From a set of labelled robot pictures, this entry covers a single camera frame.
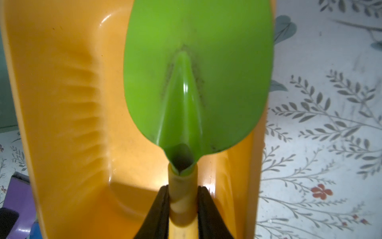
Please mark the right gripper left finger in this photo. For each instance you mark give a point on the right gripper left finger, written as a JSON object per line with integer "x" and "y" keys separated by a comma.
{"x": 156, "y": 223}

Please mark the green shovel yellow handle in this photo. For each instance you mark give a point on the green shovel yellow handle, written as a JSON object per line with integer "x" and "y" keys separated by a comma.
{"x": 196, "y": 79}

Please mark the yellow plastic storage box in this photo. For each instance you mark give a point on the yellow plastic storage box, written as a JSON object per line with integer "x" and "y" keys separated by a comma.
{"x": 93, "y": 174}

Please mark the blue shovel wooden handle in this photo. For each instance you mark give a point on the blue shovel wooden handle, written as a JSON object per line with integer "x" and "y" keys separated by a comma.
{"x": 35, "y": 232}

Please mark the purple shovel pink handle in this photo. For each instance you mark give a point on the purple shovel pink handle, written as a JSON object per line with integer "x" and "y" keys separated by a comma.
{"x": 18, "y": 212}

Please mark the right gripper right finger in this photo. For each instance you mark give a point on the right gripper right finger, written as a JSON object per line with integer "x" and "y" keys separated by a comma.
{"x": 210, "y": 222}

